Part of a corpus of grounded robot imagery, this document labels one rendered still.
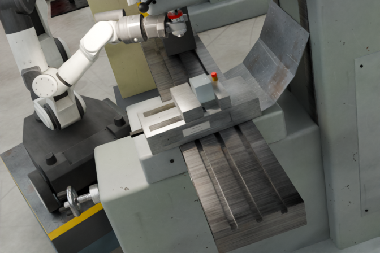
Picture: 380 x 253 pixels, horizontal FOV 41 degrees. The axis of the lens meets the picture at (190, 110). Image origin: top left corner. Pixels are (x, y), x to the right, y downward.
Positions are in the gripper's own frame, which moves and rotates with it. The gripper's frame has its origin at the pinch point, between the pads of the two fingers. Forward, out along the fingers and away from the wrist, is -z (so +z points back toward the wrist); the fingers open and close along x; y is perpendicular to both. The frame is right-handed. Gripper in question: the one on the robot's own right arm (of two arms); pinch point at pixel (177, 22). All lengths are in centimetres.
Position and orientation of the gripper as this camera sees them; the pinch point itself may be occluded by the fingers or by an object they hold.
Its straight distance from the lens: 160.7
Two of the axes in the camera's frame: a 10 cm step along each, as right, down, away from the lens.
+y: 2.0, 8.0, 5.6
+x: 0.8, -5.8, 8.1
